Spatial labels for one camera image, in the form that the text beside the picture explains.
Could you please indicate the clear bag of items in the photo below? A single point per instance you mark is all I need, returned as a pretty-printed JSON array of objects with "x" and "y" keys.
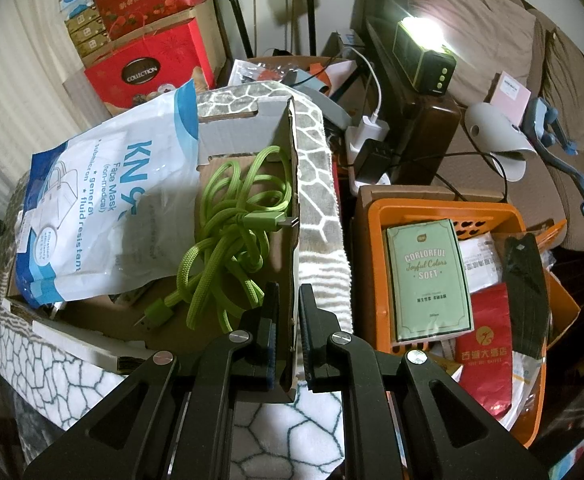
[{"x": 314, "y": 72}]

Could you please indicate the white power strip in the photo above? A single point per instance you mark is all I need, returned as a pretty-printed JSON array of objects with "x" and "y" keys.
[{"x": 366, "y": 160}]

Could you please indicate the brown sofa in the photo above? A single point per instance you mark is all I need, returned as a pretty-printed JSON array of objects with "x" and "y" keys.
[{"x": 488, "y": 94}]

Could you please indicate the red collection gift box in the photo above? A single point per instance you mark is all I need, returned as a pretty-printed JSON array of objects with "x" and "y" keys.
[{"x": 151, "y": 66}]

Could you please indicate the orange plastic basket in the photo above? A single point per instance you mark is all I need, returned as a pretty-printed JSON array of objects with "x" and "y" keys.
[{"x": 481, "y": 229}]

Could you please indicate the pink box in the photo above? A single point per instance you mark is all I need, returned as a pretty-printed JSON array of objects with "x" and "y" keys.
[{"x": 510, "y": 97}]

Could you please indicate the green colorful soft packet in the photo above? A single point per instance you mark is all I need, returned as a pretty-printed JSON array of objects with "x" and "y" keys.
[{"x": 427, "y": 283}]

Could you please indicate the cardboard box with white flaps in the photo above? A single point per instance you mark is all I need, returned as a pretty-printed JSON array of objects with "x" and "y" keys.
[{"x": 245, "y": 235}]

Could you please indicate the dark wooden nightstand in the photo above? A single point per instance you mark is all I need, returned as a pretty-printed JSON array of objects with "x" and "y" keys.
[{"x": 421, "y": 127}]

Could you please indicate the black sleeve in basket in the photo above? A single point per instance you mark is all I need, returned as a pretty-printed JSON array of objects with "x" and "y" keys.
[{"x": 527, "y": 292}]

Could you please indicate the stack of gold boxes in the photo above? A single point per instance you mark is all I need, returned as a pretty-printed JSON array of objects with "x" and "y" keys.
[{"x": 87, "y": 31}]

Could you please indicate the white curved device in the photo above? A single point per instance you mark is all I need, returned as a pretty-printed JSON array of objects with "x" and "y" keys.
[{"x": 505, "y": 146}]

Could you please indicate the red hotel bag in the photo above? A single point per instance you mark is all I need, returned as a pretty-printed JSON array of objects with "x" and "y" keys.
[{"x": 486, "y": 353}]

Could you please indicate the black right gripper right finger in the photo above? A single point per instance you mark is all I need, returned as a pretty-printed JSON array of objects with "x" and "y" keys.
[{"x": 326, "y": 349}]

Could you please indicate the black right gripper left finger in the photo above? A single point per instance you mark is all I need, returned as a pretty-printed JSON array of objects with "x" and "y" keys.
[{"x": 256, "y": 368}]

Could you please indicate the white blue face mask bag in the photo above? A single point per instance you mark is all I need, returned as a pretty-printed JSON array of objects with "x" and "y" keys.
[{"x": 112, "y": 208}]

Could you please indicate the bright lamp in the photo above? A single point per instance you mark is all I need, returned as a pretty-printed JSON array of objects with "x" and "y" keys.
[{"x": 423, "y": 53}]

